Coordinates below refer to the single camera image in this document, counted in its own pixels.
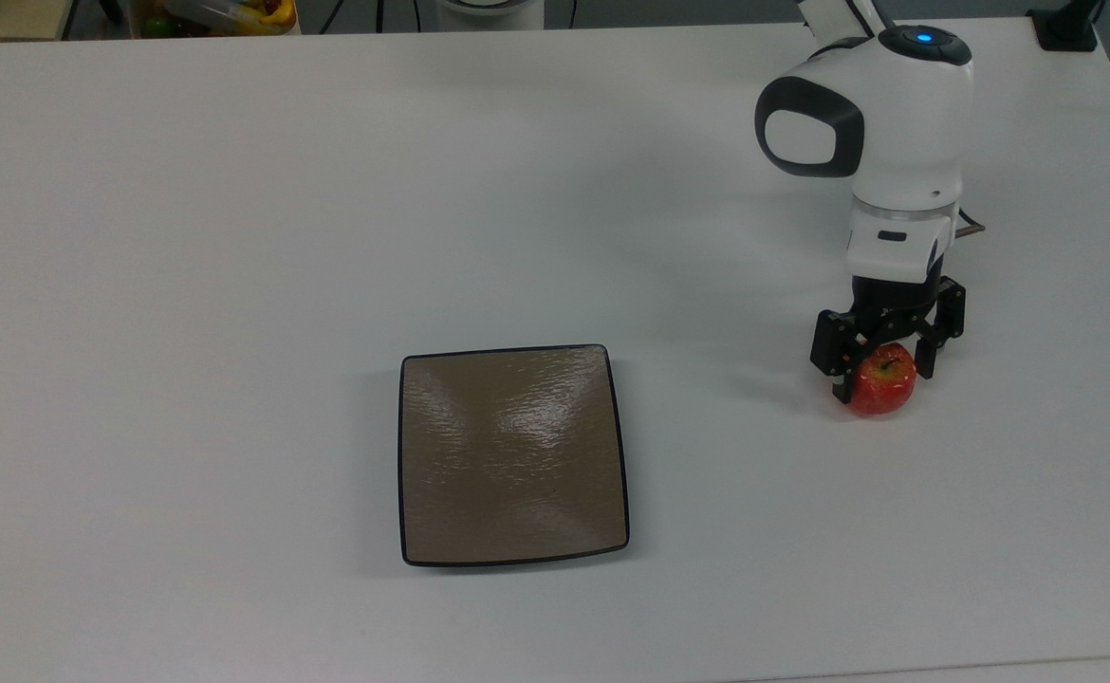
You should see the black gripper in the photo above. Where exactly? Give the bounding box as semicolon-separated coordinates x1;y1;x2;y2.
808;274;968;406

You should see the red apple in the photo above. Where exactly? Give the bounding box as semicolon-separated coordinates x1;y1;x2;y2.
847;343;918;417

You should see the square brown ceramic plate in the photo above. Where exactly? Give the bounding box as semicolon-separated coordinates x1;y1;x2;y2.
398;343;632;569

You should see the yellow toy fruit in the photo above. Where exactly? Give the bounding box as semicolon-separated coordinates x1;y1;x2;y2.
237;0;296;35

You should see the clear container of toy fruit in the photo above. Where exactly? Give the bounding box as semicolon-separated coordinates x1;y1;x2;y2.
133;0;300;37

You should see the black camera stand base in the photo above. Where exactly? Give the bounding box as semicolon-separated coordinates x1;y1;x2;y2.
1027;0;1106;52

